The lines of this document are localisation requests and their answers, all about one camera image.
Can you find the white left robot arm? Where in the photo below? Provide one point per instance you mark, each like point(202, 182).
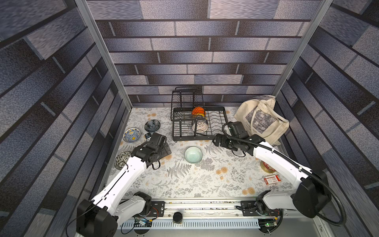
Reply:
point(101, 216)

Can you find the dark grey-blue ceramic bowl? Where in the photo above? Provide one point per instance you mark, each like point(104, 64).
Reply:
point(152, 125)

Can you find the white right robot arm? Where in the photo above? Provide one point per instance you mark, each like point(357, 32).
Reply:
point(311, 191)

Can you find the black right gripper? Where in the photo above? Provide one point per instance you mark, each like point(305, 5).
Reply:
point(218, 140)

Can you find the black speckled ceramic bowl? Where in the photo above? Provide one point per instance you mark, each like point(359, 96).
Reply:
point(121, 160)

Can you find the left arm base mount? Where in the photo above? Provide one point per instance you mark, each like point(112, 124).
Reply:
point(157, 209)

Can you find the white lattice pattern bowl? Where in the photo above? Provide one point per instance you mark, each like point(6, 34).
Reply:
point(200, 125)

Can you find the black wire dish rack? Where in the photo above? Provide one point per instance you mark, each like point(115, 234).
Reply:
point(183, 101)

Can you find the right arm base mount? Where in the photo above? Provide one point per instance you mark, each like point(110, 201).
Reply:
point(256, 208)

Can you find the orange plastic bowl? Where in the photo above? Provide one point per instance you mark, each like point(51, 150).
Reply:
point(198, 111)

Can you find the white slotted cable duct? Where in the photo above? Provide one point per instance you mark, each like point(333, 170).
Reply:
point(200, 224)

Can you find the beige canvas tote bag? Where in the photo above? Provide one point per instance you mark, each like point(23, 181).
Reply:
point(259, 118)

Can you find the red gold round tin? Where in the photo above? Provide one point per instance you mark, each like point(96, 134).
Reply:
point(267, 168)

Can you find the blue yellow patterned bowl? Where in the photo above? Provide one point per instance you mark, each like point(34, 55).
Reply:
point(131, 135)

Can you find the pale green ceramic bowl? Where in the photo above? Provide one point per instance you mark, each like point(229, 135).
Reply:
point(193, 155)

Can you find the floral patterned table mat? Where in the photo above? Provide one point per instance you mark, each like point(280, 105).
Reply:
point(220, 173)

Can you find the green circuit board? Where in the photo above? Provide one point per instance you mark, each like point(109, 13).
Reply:
point(265, 223)

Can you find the black round knob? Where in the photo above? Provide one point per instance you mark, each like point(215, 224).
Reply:
point(178, 218)

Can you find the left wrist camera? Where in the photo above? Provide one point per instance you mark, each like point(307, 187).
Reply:
point(148, 135)

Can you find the small red white box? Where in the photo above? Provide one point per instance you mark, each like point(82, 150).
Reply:
point(272, 179)

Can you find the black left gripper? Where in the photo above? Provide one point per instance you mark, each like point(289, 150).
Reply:
point(166, 152)

